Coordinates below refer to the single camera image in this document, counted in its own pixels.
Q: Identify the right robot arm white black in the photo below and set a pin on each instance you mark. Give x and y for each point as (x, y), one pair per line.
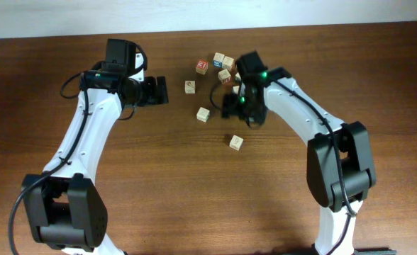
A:
(340, 168)

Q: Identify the red number wooden block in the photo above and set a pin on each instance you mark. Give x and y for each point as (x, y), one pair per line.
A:
(201, 67)

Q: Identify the red sided wooden block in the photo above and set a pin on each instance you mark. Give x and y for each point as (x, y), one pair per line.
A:
(224, 76)

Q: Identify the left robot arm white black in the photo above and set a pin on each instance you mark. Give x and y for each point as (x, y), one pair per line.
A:
(63, 207)

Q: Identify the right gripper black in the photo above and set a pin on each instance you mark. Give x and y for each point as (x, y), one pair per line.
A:
(228, 107)

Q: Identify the carrot picture wooden block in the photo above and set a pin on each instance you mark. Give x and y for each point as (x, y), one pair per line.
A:
(190, 87)

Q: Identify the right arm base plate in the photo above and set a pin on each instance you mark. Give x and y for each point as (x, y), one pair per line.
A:
(371, 251)

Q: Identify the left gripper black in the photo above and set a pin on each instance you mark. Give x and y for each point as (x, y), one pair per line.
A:
(152, 81)

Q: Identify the plain picture wooden block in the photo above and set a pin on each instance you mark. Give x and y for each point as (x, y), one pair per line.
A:
(228, 63)

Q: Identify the blue edged wooden block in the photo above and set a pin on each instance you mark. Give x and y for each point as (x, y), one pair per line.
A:
(236, 142)

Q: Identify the blue sided wooden block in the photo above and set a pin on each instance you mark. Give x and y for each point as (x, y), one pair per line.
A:
(218, 59)

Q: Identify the green sided wooden block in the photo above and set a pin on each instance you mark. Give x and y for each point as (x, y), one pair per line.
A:
(237, 77)

